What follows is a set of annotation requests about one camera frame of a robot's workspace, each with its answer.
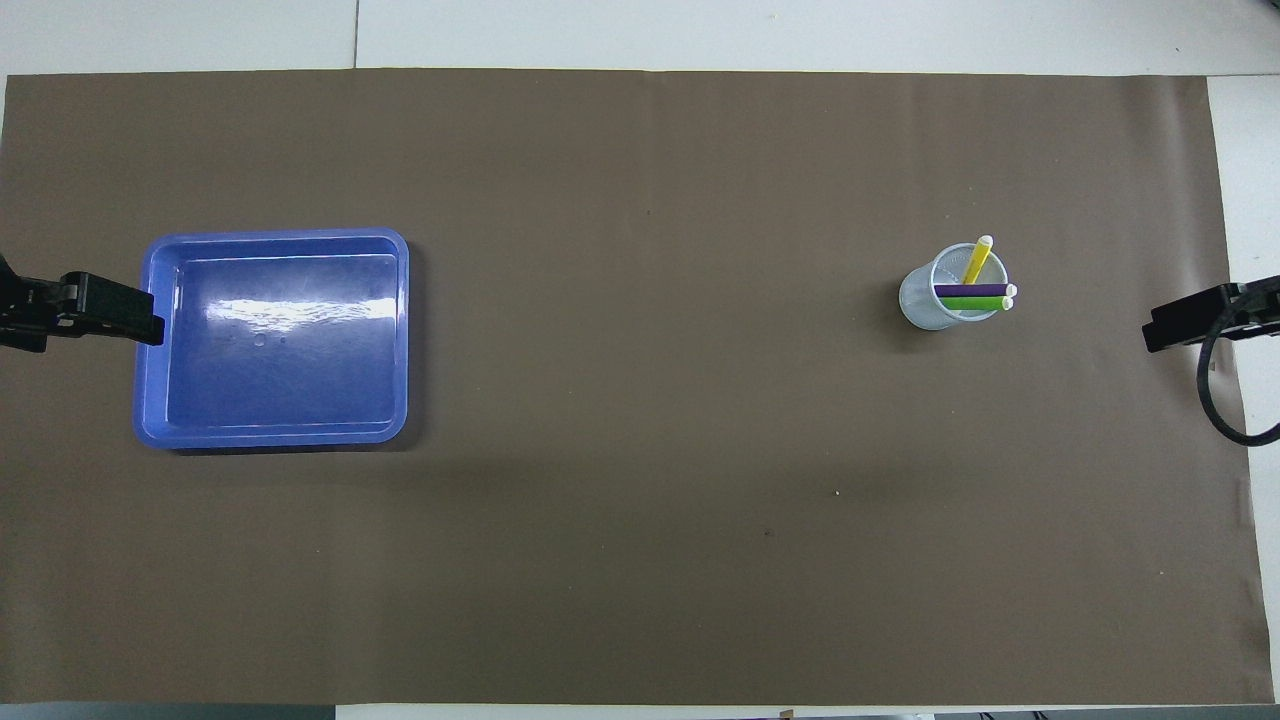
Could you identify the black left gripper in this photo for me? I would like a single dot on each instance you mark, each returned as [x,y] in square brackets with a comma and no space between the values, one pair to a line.
[25,310]

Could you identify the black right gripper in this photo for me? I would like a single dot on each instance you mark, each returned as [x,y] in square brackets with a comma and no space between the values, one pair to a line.
[1262,310]

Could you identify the green pen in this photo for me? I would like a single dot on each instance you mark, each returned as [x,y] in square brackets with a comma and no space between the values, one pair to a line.
[975,303]

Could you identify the yellow pen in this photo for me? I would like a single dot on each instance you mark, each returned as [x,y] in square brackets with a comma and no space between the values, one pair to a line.
[977,260]

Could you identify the purple pen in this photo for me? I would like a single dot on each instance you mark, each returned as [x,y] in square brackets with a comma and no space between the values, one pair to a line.
[970,290]

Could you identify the blue plastic tray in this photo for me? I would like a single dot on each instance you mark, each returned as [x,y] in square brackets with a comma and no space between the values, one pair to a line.
[280,380]

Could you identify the pale blue mesh pen cup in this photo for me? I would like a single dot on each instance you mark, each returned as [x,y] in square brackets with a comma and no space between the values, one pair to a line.
[920,305]

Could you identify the brown table mat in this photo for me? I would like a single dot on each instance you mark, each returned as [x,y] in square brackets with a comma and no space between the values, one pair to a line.
[640,500]

